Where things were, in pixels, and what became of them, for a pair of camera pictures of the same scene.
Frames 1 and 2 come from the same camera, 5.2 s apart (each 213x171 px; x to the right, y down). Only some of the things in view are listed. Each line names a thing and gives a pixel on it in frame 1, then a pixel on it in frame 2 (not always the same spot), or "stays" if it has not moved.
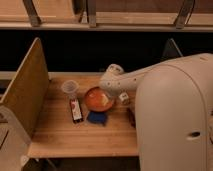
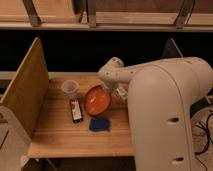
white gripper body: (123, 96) stays
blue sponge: (97, 117) -> (99, 125)
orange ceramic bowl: (98, 99) stays
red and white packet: (76, 111) stays
